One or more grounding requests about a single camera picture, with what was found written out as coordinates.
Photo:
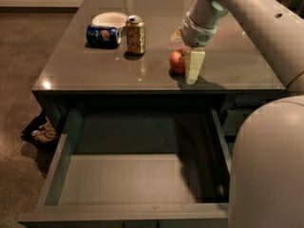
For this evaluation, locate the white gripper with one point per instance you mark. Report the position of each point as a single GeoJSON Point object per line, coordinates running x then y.
{"type": "Point", "coordinates": [197, 32]}

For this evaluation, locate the red apple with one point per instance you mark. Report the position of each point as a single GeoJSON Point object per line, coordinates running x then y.
{"type": "Point", "coordinates": [177, 61]}

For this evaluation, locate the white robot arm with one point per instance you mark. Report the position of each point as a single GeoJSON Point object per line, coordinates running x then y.
{"type": "Point", "coordinates": [267, 164]}

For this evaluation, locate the open grey top drawer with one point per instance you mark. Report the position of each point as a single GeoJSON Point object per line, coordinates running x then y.
{"type": "Point", "coordinates": [136, 170]}

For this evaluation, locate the gold soda can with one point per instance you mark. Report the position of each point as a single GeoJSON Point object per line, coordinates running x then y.
{"type": "Point", "coordinates": [135, 34]}

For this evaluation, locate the grey cabinet counter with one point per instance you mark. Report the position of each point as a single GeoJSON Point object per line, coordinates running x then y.
{"type": "Point", "coordinates": [111, 80]}

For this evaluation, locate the white bowl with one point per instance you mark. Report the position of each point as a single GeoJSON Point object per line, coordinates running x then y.
{"type": "Point", "coordinates": [110, 19]}

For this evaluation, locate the blue Pepsi can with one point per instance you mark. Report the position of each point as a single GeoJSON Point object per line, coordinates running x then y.
{"type": "Point", "coordinates": [103, 36]}

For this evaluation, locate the black bin with trash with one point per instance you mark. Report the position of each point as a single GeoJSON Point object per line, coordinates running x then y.
{"type": "Point", "coordinates": [41, 133]}

